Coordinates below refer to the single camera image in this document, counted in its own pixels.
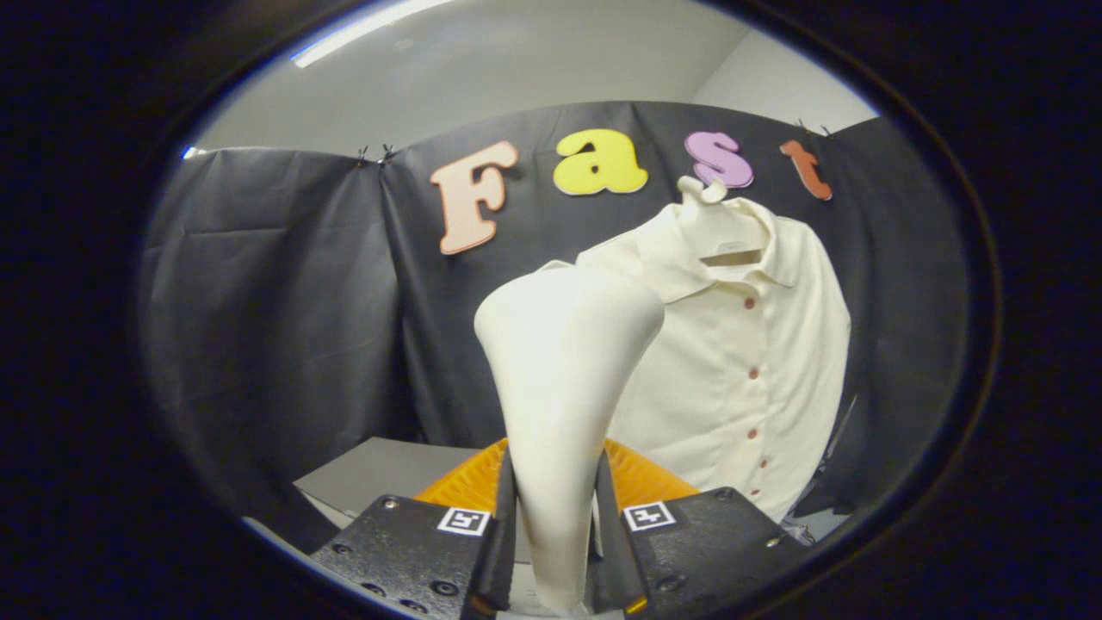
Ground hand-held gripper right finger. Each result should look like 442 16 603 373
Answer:
594 437 810 617

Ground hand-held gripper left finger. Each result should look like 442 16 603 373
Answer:
308 437 519 620

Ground white garment steamer head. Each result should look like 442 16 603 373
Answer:
474 263 666 617

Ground cream button-up shirt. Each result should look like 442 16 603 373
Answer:
538 196 851 524

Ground grey cabinet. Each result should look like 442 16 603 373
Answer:
291 437 535 565

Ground black backdrop cloth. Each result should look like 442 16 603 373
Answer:
138 101 974 552

